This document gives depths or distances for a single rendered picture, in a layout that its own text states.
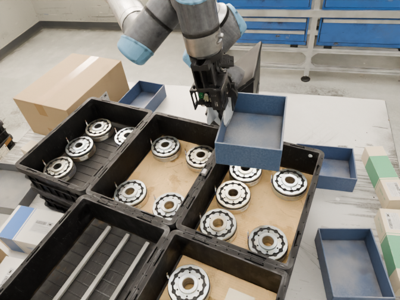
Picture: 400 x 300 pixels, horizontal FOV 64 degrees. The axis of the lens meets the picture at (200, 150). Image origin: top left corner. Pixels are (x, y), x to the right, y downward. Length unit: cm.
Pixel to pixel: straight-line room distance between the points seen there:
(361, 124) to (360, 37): 145
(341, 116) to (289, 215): 68
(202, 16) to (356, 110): 108
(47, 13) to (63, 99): 339
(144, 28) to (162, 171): 54
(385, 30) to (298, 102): 143
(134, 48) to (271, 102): 38
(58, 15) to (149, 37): 403
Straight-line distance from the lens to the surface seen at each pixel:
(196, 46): 64
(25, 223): 121
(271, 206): 99
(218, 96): 68
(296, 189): 100
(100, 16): 438
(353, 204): 121
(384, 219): 113
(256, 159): 74
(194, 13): 62
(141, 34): 72
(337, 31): 284
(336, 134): 143
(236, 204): 95
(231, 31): 123
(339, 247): 110
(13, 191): 147
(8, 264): 115
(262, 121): 88
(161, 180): 107
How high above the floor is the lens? 163
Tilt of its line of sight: 45 degrees down
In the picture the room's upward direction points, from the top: 8 degrees counter-clockwise
